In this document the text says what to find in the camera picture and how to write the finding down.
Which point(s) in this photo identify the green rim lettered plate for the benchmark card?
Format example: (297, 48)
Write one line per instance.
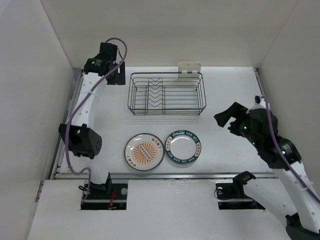
(183, 147)

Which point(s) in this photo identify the orange sunburst plate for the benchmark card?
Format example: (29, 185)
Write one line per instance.
(144, 152)

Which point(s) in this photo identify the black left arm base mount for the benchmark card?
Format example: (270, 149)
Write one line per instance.
(102, 200)

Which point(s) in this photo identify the white plastic cutlery holder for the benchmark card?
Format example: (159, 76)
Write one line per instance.
(189, 67)

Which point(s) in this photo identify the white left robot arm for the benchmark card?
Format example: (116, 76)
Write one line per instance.
(82, 143)

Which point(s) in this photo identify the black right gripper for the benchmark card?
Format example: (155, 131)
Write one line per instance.
(236, 110)

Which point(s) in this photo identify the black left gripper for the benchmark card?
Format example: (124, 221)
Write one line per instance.
(118, 79)

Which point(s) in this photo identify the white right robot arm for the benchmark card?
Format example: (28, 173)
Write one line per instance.
(301, 216)

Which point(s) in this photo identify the metal wire dish rack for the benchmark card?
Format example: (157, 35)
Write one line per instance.
(166, 93)

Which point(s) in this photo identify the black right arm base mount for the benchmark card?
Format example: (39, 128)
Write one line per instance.
(231, 199)

